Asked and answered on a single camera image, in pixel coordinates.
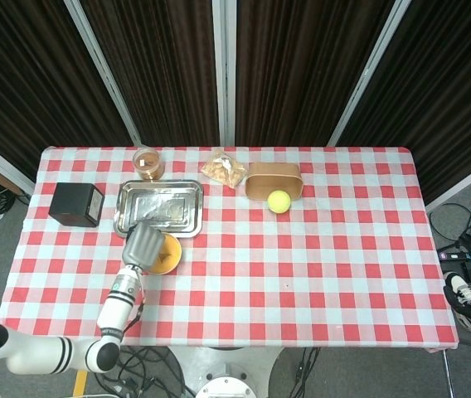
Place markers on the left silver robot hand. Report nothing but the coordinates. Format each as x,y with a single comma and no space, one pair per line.
142,246

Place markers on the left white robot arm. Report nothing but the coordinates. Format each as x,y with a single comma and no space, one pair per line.
115,309

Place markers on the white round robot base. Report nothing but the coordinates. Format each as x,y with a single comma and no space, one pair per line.
223,373

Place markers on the orange bowl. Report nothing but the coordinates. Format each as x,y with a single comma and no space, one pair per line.
175,244

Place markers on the rectangular stainless steel tray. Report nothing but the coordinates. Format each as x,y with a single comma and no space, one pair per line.
158,205

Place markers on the clear plastic snack jar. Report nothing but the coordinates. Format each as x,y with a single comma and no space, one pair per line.
148,166

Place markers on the black cube box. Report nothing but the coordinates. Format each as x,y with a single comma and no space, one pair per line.
71,203

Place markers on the clear bag of snacks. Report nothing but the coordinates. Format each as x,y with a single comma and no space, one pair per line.
223,170

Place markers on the brown paper food container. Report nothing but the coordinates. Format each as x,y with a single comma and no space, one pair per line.
268,178

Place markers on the yellow tennis ball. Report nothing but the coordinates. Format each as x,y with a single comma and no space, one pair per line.
279,202

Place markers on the yellow floor tape strip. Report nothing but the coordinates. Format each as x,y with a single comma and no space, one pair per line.
80,383

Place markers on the red white checkered tablecloth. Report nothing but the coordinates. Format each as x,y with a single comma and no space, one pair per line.
302,269

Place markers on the dark brown curtain panel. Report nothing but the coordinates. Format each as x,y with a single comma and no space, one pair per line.
302,70
24,74
447,83
161,70

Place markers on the black power strip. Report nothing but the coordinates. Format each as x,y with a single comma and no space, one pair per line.
453,254

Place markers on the black and white sneaker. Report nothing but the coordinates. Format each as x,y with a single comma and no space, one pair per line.
463,294

